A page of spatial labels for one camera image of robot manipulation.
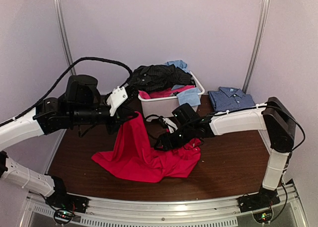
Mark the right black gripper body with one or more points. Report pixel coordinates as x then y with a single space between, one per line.
179 141

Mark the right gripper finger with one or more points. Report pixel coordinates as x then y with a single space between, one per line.
161 148
159 141

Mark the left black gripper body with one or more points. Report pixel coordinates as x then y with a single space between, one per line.
86 116

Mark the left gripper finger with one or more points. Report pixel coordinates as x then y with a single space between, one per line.
127 110
125 117

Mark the red t-shirt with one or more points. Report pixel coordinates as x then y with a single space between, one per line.
134 159

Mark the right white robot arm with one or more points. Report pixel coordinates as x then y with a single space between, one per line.
271 116

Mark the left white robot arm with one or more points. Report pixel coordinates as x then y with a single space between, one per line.
81 104

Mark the white plastic laundry bin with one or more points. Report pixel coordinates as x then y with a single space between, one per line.
159 106

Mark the black striped shirt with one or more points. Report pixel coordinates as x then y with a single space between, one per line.
159 77

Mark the pink garment in bin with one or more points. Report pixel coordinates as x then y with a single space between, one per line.
161 93

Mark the light blue shirt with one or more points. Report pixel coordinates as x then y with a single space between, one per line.
184 95

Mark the folded blue checkered shirt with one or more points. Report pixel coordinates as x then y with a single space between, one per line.
229 98

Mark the left circuit board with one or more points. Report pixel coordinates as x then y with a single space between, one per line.
63 217

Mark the circuit board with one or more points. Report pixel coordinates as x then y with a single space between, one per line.
263 217
63 217

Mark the right circuit board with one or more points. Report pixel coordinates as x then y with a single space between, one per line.
263 217

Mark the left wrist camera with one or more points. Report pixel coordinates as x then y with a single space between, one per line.
118 96

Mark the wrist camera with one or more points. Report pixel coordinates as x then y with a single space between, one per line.
118 96
169 124

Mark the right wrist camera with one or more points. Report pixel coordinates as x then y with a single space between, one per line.
169 124

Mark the front aluminium rail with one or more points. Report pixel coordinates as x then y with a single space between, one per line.
220 212

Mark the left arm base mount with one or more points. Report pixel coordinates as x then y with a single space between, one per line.
69 202

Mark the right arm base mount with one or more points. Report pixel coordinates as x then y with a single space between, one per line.
253 202

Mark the left aluminium frame post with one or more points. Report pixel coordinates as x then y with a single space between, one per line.
63 31

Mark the aluminium frame post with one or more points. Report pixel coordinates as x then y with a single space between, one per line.
63 31
264 9

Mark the right aluminium frame post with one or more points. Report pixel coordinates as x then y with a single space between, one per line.
264 9

